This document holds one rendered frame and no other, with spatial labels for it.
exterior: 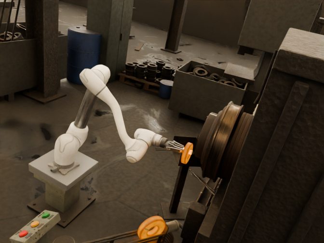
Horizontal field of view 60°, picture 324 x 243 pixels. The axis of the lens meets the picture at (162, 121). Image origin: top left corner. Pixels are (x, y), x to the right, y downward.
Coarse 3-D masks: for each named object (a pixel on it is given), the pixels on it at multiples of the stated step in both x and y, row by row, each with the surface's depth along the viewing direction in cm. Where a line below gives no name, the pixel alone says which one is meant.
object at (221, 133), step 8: (232, 104) 156; (224, 112) 146; (232, 112) 148; (224, 120) 144; (232, 120) 144; (216, 128) 142; (224, 128) 142; (216, 136) 142; (224, 136) 141; (216, 144) 142; (224, 144) 141; (208, 152) 143; (216, 152) 142; (208, 160) 145; (216, 160) 143; (208, 168) 148; (208, 176) 155
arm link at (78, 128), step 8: (104, 72) 202; (88, 96) 213; (96, 96) 215; (88, 104) 216; (80, 112) 221; (88, 112) 221; (80, 120) 224; (88, 120) 228; (72, 128) 227; (80, 128) 228; (80, 136) 229; (80, 144) 230
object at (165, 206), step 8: (176, 136) 241; (184, 136) 242; (184, 144) 246; (176, 152) 241; (192, 152) 246; (176, 160) 229; (192, 160) 223; (200, 160) 224; (184, 168) 236; (184, 176) 240; (176, 184) 245; (176, 192) 247; (176, 200) 252; (168, 208) 262; (176, 208) 257; (168, 216) 253; (176, 216) 255; (184, 216) 257
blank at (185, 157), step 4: (188, 144) 195; (192, 144) 200; (184, 148) 193; (188, 148) 193; (192, 148) 204; (184, 152) 192; (188, 152) 194; (184, 156) 192; (188, 156) 201; (184, 160) 194; (188, 160) 203
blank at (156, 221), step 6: (156, 216) 148; (144, 222) 145; (150, 222) 144; (156, 222) 146; (162, 222) 149; (138, 228) 146; (144, 228) 143; (150, 228) 146; (156, 228) 151; (162, 228) 152; (138, 234) 146; (144, 234) 146; (150, 234) 150; (156, 234) 152
